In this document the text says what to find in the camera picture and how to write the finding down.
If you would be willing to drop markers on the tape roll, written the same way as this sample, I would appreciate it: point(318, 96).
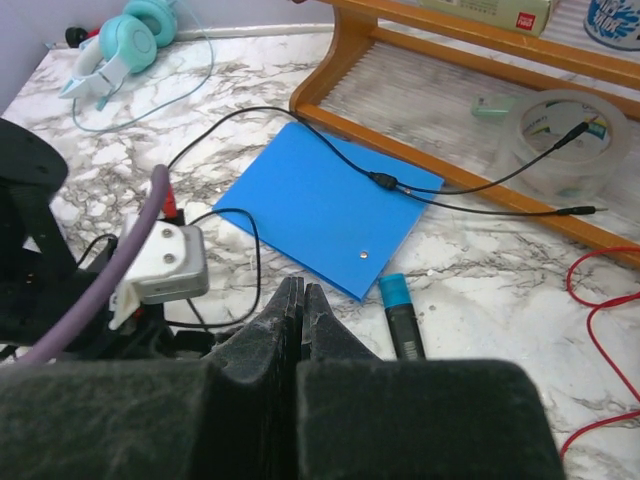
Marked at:
point(562, 146)

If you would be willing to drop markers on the black blue marker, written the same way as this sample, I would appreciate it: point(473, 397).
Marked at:
point(401, 317)

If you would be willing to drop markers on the blue notebook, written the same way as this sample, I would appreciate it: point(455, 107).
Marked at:
point(307, 204)

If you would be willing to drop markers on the wooden shelf rack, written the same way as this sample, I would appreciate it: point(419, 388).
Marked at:
point(433, 89)

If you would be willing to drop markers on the white green box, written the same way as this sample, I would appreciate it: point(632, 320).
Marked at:
point(528, 17)

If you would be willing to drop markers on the red black connector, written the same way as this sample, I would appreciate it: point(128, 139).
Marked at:
point(75, 36)

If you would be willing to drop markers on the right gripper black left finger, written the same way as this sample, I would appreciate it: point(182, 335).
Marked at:
point(226, 416)

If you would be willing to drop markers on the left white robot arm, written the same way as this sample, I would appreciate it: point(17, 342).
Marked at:
point(41, 279)

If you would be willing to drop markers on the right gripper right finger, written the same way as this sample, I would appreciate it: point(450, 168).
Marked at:
point(360, 417)

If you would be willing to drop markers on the teal cat-ear headphones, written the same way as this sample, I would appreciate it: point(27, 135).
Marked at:
point(126, 45)

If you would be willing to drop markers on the left blue-lid jar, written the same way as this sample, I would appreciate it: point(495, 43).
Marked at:
point(614, 23)

